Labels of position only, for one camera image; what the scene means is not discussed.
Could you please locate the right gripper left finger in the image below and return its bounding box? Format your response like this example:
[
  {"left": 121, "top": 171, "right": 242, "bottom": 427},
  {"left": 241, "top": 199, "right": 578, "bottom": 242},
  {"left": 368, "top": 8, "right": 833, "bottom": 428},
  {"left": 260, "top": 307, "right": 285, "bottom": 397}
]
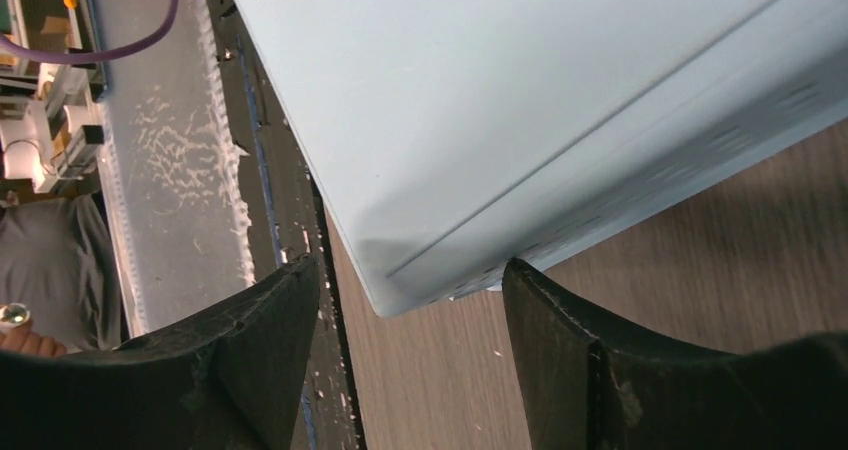
[{"left": 1, "top": 255, "right": 320, "bottom": 449}]

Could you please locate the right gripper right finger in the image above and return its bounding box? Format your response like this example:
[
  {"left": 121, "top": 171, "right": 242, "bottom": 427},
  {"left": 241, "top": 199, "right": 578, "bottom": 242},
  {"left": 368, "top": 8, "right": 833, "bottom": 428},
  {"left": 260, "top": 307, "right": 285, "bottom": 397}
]
[{"left": 502, "top": 259, "right": 847, "bottom": 449}]

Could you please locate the light blue plastic basket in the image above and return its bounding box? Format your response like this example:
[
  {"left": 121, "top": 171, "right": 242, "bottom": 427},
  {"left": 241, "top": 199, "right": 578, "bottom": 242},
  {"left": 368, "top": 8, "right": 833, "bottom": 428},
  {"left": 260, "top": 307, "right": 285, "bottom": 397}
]
[{"left": 234, "top": 0, "right": 847, "bottom": 317}]

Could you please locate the person's hand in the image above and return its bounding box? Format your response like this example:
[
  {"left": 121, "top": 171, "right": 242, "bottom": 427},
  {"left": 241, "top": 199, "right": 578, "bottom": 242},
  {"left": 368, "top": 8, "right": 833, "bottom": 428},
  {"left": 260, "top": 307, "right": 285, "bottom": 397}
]
[{"left": 1, "top": 321, "right": 67, "bottom": 358}]

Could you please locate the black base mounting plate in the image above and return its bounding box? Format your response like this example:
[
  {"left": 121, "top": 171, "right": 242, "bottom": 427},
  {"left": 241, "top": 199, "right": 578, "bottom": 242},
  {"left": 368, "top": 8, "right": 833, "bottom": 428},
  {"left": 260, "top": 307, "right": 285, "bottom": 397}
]
[{"left": 206, "top": 0, "right": 367, "bottom": 449}]

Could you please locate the person in grey clothes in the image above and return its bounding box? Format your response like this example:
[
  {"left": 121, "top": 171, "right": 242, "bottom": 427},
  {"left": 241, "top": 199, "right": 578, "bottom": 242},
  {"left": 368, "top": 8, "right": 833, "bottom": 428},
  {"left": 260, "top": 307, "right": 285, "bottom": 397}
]
[{"left": 1, "top": 192, "right": 128, "bottom": 352}]

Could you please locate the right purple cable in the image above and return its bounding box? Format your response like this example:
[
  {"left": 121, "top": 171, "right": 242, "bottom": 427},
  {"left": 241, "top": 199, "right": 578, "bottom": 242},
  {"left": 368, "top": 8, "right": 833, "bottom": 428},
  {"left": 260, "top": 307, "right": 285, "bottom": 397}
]
[{"left": 0, "top": 0, "right": 182, "bottom": 65}]

